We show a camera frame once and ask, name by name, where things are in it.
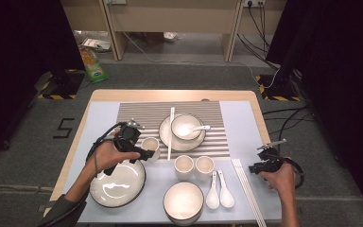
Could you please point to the person's right hand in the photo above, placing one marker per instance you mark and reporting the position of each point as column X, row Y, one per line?
column 282, row 181

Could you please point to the white paper clutter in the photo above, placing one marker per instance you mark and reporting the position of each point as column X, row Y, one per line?
column 91, row 42

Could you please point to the white ceramic spoon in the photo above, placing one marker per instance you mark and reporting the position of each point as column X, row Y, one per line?
column 212, row 198
column 185, row 130
column 226, row 197

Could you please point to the white ceramic cup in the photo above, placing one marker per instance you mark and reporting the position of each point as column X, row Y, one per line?
column 204, row 165
column 184, row 164
column 151, row 144

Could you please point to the green snack bag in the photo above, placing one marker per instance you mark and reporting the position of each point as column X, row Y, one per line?
column 94, row 67

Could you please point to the light blue table mat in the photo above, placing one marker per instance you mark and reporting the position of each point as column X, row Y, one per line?
column 242, row 132

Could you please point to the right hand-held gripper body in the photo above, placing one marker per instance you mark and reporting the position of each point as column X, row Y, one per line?
column 271, row 160

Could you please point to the person's left hand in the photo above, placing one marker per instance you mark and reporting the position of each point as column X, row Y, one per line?
column 107, row 154

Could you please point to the black curtain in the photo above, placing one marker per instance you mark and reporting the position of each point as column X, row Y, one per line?
column 343, row 94
column 19, row 63

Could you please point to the striped placemat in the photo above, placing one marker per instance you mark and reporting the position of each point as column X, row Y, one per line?
column 138, row 110

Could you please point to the white crumpled object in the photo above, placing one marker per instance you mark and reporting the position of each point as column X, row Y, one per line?
column 170, row 36

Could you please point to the white wall socket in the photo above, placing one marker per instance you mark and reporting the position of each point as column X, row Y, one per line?
column 253, row 2

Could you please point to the white plate black rim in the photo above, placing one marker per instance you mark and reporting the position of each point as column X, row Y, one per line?
column 186, row 146
column 119, row 189

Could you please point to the white bowl black rim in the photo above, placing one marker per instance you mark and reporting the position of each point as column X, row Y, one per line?
column 183, row 223
column 186, row 120
column 183, row 200

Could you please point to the row of white chopsticks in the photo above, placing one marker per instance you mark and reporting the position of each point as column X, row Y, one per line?
column 246, row 189

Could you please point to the single white chopstick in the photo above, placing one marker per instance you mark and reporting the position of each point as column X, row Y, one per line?
column 172, row 126
column 169, row 135

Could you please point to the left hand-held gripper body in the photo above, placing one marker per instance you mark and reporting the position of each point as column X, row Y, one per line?
column 127, row 137

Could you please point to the black stand base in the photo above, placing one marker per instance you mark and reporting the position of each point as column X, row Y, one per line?
column 64, row 83
column 275, row 83

